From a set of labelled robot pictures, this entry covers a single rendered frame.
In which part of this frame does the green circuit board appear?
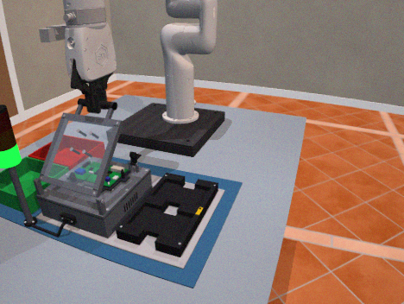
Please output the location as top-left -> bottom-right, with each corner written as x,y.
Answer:
104,165 -> 128,187

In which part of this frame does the green bin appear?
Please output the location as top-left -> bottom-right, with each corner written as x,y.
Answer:
0,156 -> 44,214

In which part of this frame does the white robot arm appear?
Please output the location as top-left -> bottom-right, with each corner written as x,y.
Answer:
39,0 -> 218,124

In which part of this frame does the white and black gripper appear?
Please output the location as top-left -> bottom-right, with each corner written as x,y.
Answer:
65,22 -> 117,114

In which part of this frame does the red bin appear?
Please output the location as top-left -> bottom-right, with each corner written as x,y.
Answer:
28,142 -> 52,161

